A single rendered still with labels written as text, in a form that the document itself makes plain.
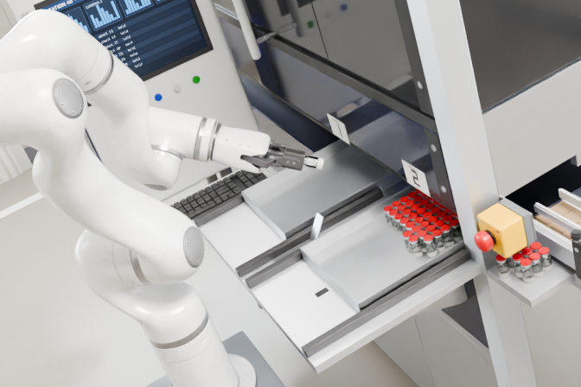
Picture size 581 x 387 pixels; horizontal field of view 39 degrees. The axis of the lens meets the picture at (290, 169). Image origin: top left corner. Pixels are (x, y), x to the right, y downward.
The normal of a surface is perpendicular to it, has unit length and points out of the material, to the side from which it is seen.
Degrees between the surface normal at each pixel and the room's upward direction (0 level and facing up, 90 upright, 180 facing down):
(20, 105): 60
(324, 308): 0
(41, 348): 0
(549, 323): 90
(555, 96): 90
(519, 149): 90
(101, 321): 0
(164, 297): 24
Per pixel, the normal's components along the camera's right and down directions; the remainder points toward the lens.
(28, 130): -0.12, 0.70
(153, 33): 0.41, 0.36
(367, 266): -0.29, -0.82
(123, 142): -0.36, 0.39
